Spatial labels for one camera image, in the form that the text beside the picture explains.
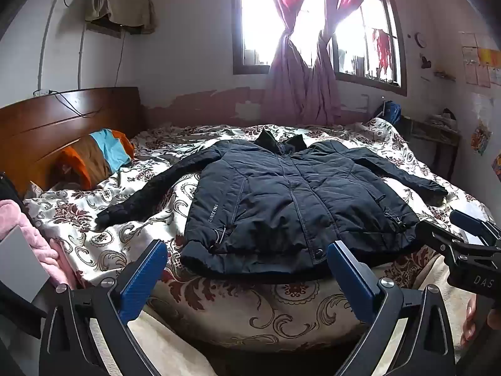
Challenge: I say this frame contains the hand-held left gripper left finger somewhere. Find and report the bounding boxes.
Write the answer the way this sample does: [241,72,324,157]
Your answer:
[39,239,169,376]

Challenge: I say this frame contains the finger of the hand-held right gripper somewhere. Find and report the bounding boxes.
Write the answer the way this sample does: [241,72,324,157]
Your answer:
[415,220,468,260]
[449,209,501,245]

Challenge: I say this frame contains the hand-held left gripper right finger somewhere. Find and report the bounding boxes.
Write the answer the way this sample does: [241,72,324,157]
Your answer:
[327,241,457,376]

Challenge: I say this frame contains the dark navy padded jacket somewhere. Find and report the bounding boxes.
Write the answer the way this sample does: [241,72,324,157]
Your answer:
[96,130,449,279]

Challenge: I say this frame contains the red hanging clothes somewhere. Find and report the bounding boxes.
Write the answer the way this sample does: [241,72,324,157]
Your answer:
[372,27,392,75]

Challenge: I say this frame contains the person's right hand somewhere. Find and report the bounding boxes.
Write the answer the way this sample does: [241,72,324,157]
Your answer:
[461,293,481,346]

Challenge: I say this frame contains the floral bed quilt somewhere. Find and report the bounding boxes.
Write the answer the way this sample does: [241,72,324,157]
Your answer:
[23,117,494,355]

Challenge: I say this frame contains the cream fleece blanket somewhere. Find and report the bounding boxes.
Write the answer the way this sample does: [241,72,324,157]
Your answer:
[127,253,476,376]

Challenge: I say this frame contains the wooden side table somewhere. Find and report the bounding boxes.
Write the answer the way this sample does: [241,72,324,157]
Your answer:
[399,114,462,183]

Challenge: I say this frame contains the grey flat box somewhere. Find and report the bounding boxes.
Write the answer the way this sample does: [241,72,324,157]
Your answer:
[0,227,51,303]

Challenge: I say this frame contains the orange brown blue pillow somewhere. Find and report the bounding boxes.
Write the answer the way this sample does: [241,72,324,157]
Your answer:
[59,128,136,191]

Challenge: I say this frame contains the blue bag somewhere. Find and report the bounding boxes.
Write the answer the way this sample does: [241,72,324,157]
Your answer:
[378,101,402,124]

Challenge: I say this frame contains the pink fluffy cloth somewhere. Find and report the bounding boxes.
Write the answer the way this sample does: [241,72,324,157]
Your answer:
[0,200,77,287]

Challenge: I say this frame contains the dark cloth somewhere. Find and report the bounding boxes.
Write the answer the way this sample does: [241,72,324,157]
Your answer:
[0,172,29,220]

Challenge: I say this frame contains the wooden headboard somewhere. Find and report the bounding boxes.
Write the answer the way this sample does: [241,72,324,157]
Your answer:
[0,87,142,196]

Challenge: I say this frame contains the pink curtain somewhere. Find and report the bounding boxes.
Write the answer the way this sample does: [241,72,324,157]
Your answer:
[261,0,314,126]
[303,0,382,126]

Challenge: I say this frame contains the dark framed window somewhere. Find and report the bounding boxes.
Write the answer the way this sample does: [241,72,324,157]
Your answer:
[233,0,408,95]

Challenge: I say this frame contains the cloth covered air conditioner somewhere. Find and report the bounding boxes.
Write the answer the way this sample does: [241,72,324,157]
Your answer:
[85,0,157,39]

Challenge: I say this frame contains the colourful wall sticker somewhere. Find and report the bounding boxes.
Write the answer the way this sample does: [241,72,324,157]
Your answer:
[471,123,492,156]

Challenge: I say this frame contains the white wall poster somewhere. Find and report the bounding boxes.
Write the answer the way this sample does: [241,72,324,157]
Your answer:
[462,33,480,85]

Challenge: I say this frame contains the yellow wall paper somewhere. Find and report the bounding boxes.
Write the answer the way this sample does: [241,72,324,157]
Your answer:
[478,47,501,67]

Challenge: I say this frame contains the black cable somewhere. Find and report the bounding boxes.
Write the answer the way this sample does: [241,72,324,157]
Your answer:
[49,33,128,119]

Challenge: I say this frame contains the white wall pipe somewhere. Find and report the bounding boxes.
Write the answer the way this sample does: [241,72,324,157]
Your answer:
[37,0,77,92]
[76,19,87,89]

